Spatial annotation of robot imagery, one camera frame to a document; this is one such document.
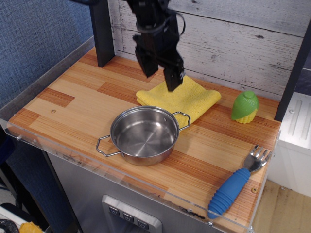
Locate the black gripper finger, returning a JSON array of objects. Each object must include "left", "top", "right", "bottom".
[
  {"left": 135, "top": 47, "right": 158, "bottom": 78},
  {"left": 164, "top": 65, "right": 185, "bottom": 92}
]

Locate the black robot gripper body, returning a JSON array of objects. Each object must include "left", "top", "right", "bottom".
[{"left": 132, "top": 14, "right": 185, "bottom": 73}]

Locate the yellow cloth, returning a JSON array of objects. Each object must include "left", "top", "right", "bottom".
[{"left": 136, "top": 76, "right": 222, "bottom": 123}]

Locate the stainless steel pot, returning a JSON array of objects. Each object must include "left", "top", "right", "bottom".
[{"left": 96, "top": 106, "right": 191, "bottom": 166}]

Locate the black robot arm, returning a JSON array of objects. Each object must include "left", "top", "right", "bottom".
[{"left": 127, "top": 0, "right": 185, "bottom": 92}]

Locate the green yellow toy corn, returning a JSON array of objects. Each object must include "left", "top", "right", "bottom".
[{"left": 231, "top": 91, "right": 259, "bottom": 124}]

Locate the silver button control panel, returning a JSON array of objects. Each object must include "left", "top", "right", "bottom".
[{"left": 102, "top": 195, "right": 162, "bottom": 233}]

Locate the clear acrylic table guard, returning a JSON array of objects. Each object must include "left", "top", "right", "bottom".
[{"left": 0, "top": 38, "right": 280, "bottom": 233}]

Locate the yellow black object bottom left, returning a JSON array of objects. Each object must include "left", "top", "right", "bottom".
[{"left": 0, "top": 219, "right": 44, "bottom": 233}]

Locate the black left frame post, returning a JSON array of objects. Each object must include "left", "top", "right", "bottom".
[{"left": 89, "top": 0, "right": 115, "bottom": 67}]

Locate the black frame post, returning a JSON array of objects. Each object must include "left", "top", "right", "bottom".
[
  {"left": 89, "top": 0, "right": 115, "bottom": 67},
  {"left": 274, "top": 22, "right": 311, "bottom": 121}
]

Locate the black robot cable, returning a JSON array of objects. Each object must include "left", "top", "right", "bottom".
[{"left": 68, "top": 0, "right": 187, "bottom": 37}]

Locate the black right frame post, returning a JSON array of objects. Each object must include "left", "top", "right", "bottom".
[{"left": 274, "top": 22, "right": 311, "bottom": 121}]

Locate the blue handled metal fork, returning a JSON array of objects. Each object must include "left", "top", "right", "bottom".
[{"left": 207, "top": 145, "right": 273, "bottom": 219}]

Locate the white aluminium side rail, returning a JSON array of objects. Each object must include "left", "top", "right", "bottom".
[{"left": 279, "top": 92, "right": 311, "bottom": 149}]

